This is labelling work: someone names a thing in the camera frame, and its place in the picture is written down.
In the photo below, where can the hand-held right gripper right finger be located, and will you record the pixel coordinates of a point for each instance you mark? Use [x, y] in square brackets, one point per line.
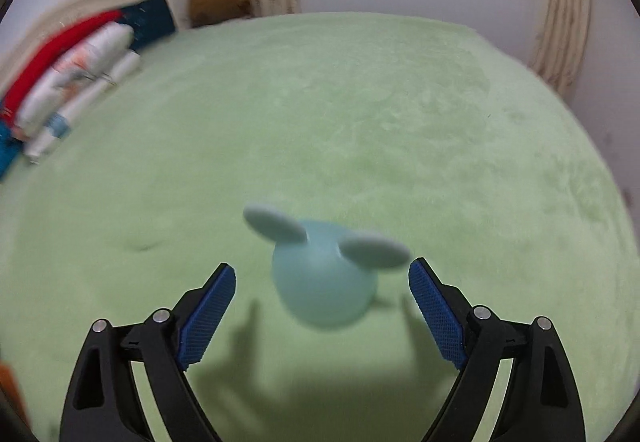
[437, 317]

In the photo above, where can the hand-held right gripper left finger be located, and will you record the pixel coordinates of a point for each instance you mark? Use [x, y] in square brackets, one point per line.
[207, 317]

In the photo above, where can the light blue mouse-shaped toy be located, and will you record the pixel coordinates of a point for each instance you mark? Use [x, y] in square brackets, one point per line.
[320, 277]

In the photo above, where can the orange round bin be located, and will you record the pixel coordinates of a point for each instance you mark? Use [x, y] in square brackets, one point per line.
[7, 387]

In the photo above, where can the green fleece blanket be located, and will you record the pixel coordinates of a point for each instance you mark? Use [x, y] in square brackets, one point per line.
[325, 122]

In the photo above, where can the blue printed cloth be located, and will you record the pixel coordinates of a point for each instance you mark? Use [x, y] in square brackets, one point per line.
[9, 155]

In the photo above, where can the white printed pillow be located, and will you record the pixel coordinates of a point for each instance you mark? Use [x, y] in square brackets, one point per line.
[85, 67]

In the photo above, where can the dark blue pillow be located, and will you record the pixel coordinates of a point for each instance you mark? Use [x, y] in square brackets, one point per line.
[150, 20]

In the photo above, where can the cream headboard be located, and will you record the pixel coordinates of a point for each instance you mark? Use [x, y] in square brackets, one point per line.
[75, 7]

